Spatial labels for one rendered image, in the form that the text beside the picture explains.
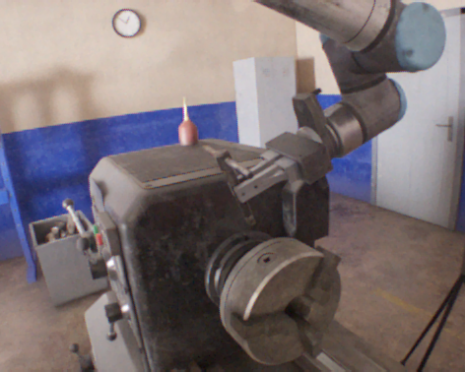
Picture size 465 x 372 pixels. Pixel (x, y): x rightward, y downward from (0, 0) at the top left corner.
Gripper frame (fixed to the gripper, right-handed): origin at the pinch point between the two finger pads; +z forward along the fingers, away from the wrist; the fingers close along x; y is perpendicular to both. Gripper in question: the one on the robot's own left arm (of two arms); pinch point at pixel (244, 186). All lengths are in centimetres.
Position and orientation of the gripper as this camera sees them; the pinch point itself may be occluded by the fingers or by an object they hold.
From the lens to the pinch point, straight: 56.9
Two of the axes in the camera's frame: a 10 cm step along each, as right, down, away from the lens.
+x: -3.4, -3.0, 8.9
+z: -8.5, 5.0, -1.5
